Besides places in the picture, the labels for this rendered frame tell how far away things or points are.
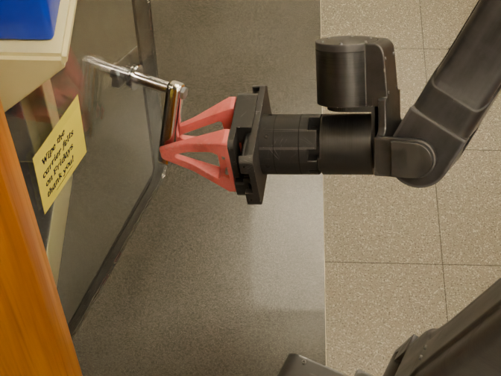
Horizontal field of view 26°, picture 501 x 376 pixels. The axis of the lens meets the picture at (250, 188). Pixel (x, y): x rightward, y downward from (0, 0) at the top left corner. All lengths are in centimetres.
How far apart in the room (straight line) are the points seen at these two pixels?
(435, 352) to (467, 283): 174
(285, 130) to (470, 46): 19
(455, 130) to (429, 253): 140
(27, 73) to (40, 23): 3
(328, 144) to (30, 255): 40
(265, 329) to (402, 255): 119
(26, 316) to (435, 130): 41
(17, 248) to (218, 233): 59
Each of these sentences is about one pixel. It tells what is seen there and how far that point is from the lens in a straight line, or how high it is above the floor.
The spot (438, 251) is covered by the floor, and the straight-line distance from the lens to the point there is 236.
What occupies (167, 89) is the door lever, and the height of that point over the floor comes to 121.
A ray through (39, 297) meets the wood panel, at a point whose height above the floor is 137.
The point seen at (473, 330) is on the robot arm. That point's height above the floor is 152.
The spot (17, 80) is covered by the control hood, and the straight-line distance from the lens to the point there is 66.
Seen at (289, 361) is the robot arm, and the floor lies 131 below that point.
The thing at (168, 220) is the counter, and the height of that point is 94.
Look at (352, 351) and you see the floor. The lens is 222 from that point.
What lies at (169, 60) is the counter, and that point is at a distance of 139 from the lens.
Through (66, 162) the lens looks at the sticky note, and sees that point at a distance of 95.
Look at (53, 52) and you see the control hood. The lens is 64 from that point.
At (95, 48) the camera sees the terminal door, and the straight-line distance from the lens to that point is 93.
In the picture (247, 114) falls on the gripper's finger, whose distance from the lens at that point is 101.
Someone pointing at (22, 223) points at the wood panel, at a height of 145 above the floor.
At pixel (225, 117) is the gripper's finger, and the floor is 117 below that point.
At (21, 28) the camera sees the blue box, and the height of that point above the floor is 152.
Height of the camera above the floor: 198
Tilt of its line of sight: 55 degrees down
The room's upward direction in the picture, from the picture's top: straight up
